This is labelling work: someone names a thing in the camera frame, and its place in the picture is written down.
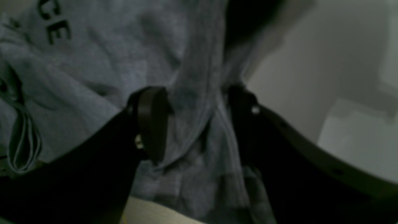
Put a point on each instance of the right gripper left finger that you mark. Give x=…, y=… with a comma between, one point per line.
x=91, y=184

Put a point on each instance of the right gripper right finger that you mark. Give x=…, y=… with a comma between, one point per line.
x=305, y=184

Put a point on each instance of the grey T-shirt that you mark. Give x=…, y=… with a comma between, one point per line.
x=106, y=99

